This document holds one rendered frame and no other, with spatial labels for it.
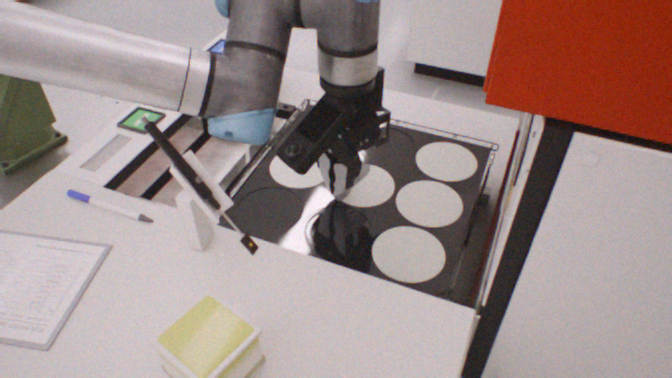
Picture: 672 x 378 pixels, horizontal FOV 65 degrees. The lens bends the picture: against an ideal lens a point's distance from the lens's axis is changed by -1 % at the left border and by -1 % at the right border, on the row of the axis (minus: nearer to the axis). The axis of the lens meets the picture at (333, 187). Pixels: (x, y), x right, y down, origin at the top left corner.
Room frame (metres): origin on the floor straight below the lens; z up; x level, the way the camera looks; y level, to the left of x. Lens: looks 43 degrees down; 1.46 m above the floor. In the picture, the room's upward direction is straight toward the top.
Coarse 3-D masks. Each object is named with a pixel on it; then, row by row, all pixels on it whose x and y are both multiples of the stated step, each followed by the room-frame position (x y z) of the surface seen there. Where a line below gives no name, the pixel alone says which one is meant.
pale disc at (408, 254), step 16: (384, 240) 0.50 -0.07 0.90; (400, 240) 0.50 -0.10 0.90; (416, 240) 0.50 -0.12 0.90; (432, 240) 0.50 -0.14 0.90; (384, 256) 0.47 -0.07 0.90; (400, 256) 0.47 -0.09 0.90; (416, 256) 0.47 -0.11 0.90; (432, 256) 0.47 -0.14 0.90; (384, 272) 0.44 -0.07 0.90; (400, 272) 0.44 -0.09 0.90; (416, 272) 0.44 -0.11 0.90; (432, 272) 0.44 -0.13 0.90
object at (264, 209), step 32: (384, 128) 0.77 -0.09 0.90; (384, 160) 0.68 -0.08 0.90; (480, 160) 0.68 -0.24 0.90; (256, 192) 0.60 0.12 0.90; (288, 192) 0.60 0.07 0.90; (320, 192) 0.60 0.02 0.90; (224, 224) 0.53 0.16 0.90; (256, 224) 0.53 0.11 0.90; (288, 224) 0.53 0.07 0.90; (320, 224) 0.53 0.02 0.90; (352, 224) 0.53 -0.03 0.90; (384, 224) 0.53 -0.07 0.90; (416, 224) 0.53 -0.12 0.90; (448, 224) 0.53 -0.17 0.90; (320, 256) 0.47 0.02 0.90; (352, 256) 0.47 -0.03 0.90; (448, 256) 0.47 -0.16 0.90; (416, 288) 0.42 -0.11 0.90
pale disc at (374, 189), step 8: (376, 168) 0.66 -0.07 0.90; (368, 176) 0.64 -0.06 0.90; (376, 176) 0.64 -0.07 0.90; (384, 176) 0.64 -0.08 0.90; (360, 184) 0.62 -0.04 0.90; (368, 184) 0.62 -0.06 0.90; (376, 184) 0.62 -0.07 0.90; (384, 184) 0.62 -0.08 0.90; (392, 184) 0.62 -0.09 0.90; (352, 192) 0.60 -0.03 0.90; (360, 192) 0.60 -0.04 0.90; (368, 192) 0.60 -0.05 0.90; (376, 192) 0.60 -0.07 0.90; (384, 192) 0.60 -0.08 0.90; (392, 192) 0.60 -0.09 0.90; (344, 200) 0.58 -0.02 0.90; (352, 200) 0.58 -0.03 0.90; (360, 200) 0.58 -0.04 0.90; (368, 200) 0.58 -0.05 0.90; (376, 200) 0.58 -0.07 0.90; (384, 200) 0.58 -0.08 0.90
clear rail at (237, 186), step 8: (304, 104) 0.84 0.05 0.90; (296, 112) 0.81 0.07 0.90; (280, 128) 0.77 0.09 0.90; (288, 128) 0.77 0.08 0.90; (280, 136) 0.74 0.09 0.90; (272, 144) 0.72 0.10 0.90; (264, 152) 0.70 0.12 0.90; (256, 160) 0.67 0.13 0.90; (248, 168) 0.65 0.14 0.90; (256, 168) 0.66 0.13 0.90; (248, 176) 0.64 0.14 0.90; (240, 184) 0.62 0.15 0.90; (232, 192) 0.60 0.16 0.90
